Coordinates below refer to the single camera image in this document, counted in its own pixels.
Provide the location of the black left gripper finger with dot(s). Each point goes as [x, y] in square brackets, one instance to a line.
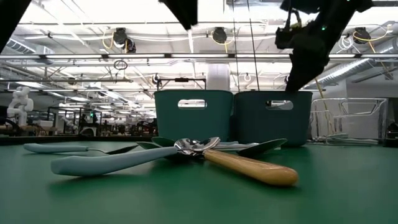
[183, 12]

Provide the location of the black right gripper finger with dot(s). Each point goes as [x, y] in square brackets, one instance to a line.
[300, 74]

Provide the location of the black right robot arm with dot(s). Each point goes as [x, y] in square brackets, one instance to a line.
[342, 12]

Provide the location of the clear plastic bin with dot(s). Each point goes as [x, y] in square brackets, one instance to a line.
[348, 100]

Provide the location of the dark grey-blue plastic bin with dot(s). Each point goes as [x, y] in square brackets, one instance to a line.
[270, 127]

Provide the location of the white round column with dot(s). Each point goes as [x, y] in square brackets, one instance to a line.
[218, 77]

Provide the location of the teal plastic bin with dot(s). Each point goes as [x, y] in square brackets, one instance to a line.
[192, 124]

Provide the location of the grey overhead pipe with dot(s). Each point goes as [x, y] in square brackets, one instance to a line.
[62, 80]

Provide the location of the white humanoid robot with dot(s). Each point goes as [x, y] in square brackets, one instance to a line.
[20, 105]

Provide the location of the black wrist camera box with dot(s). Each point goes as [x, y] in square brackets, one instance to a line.
[284, 39]

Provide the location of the long ceiling light rail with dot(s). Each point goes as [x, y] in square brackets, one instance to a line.
[199, 56]

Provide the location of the silver ventilation duct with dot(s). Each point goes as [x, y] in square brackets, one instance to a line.
[357, 68]

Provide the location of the black metal stand frame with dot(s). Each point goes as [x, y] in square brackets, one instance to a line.
[182, 79]

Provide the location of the black workstation frame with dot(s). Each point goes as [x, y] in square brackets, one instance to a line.
[90, 124]

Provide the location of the black aluminium table frame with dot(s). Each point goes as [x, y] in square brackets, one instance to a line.
[46, 140]

